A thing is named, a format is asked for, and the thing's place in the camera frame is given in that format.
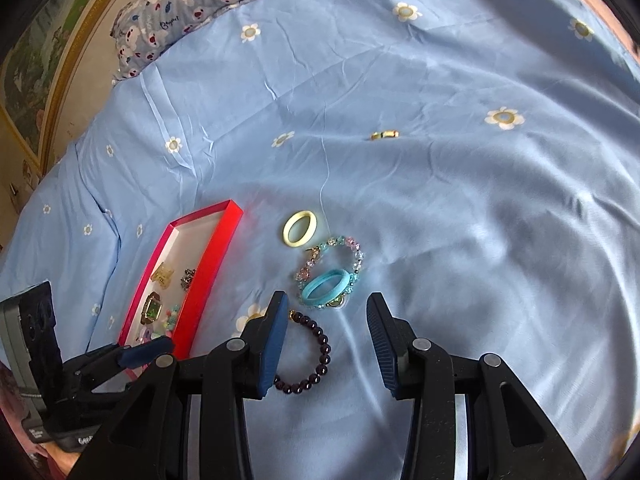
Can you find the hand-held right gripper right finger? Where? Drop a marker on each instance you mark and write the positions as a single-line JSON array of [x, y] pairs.
[[385, 350]]

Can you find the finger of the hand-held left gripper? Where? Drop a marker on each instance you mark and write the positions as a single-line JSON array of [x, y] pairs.
[[105, 379], [147, 351]]

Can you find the purple hair claw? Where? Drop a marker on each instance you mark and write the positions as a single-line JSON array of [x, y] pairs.
[[145, 336]]

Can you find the light blue silicone band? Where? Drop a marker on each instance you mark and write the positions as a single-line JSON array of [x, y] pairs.
[[312, 293]]

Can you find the gold patterned hair claw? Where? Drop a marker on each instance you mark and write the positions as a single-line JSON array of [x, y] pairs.
[[162, 276]]

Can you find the red cardboard box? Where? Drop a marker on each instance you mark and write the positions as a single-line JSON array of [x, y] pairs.
[[210, 260]]

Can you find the gold framed wall painting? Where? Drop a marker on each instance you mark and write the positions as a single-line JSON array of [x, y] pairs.
[[30, 70]]

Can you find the square face wristwatch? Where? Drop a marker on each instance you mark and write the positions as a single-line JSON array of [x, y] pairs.
[[151, 308]]

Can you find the blue floral bed sheet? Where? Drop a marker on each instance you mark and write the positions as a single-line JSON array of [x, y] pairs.
[[450, 185]]

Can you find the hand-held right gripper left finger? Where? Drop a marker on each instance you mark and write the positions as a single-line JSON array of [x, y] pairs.
[[272, 345]]

